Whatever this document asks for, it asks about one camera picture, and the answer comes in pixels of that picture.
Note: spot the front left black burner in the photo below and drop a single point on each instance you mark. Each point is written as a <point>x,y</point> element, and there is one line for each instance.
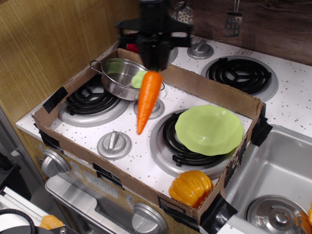
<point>91,105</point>

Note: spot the orange toy pumpkin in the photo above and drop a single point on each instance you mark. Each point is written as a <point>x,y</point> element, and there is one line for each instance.
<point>191,188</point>

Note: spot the orange toy in sink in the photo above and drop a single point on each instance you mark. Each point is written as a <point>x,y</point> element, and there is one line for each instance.
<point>306,221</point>

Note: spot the small steel pot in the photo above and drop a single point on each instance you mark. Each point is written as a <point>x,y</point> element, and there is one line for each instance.
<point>119,79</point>

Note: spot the brown cardboard fence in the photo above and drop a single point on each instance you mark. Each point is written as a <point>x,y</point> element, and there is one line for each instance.
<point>101,169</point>

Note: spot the hanging perforated metal skimmer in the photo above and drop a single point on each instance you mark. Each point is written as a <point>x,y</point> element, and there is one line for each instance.
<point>183,12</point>

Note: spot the silver stovetop knob rear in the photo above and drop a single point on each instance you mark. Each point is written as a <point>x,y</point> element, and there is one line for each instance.
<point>200,51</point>

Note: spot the red plastic cup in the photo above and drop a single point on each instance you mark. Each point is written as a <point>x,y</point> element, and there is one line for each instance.
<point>132,47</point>

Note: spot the light green toy vegetable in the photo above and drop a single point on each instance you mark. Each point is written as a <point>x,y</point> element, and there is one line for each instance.
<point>137,79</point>

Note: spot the silver oven knob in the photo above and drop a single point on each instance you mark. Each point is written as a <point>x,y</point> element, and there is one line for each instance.
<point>146,220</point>
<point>54,164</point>

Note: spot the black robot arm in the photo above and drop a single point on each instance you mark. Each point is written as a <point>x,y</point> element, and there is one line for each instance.
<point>153,5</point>

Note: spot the silver oven knob right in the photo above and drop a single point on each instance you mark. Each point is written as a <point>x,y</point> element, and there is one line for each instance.
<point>146,220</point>

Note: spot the hanging metal spatula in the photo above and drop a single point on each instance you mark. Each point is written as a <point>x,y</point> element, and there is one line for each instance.
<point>233,22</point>

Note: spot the silver oven door handle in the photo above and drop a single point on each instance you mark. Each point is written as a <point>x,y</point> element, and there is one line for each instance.
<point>92,212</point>

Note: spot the steel pot lid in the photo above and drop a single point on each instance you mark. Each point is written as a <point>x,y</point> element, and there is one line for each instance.
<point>275,214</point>

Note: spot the orange object bottom left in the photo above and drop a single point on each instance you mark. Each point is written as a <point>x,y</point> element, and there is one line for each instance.
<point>50,222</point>

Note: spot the silver stovetop knob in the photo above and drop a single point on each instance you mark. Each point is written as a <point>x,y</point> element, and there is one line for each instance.
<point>157,111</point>
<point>114,145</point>
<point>200,51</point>

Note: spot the front right black burner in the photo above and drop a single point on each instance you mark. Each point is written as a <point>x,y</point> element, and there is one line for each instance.
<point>174,158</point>

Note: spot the silver stovetop knob front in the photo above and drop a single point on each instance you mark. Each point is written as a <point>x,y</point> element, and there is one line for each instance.
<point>114,145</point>

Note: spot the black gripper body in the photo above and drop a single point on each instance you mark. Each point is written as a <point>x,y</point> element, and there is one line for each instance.
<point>155,34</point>

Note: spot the silver stovetop knob middle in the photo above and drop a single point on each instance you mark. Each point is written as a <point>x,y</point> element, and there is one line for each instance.
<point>157,111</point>

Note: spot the light green plastic plate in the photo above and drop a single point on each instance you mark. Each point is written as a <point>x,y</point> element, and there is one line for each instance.
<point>209,130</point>

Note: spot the rear right black burner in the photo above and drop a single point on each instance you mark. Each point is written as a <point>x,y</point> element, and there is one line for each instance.
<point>243,73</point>

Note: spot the steel sink basin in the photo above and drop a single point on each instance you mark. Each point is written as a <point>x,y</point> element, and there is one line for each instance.
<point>281,165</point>

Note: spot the orange toy carrot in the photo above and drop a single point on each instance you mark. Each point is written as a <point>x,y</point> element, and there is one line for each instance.
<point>148,95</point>

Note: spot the silver oven knob left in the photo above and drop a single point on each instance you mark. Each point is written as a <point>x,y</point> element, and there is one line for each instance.
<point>54,164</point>

